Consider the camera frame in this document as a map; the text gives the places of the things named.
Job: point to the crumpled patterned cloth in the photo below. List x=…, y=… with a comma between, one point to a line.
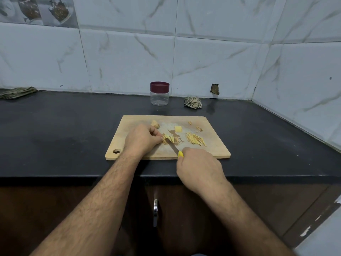
x=193, y=103

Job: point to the person's left hand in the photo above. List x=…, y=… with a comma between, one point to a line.
x=141, y=140

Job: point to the person's right forearm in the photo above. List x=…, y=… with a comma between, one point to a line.
x=250, y=224

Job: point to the wooden cutting board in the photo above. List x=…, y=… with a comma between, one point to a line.
x=117, y=144

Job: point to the small ginger end piece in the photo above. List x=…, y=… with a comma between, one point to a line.
x=155, y=124

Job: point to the folded green cloth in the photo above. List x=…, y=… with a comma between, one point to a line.
x=17, y=93

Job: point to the person's left forearm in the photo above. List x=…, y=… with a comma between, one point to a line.
x=85, y=213

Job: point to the black countertop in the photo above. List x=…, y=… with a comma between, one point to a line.
x=53, y=136

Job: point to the small ginger peel scraps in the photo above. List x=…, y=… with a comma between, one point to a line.
x=196, y=127

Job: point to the pile of ginger strips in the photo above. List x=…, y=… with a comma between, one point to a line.
x=195, y=139

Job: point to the person's blue clothing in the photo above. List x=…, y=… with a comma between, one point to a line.
x=199, y=255

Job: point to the brown wooden cabinet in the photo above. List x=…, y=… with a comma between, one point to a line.
x=53, y=216

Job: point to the pile of yellow ginger slices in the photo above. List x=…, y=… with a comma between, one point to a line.
x=178, y=129

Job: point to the decorative picture tiles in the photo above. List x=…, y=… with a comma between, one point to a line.
x=37, y=10

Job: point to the clear jar maroon lid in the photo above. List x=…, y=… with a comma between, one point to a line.
x=160, y=99

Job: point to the person's right hand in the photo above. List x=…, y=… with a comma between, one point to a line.
x=201, y=170

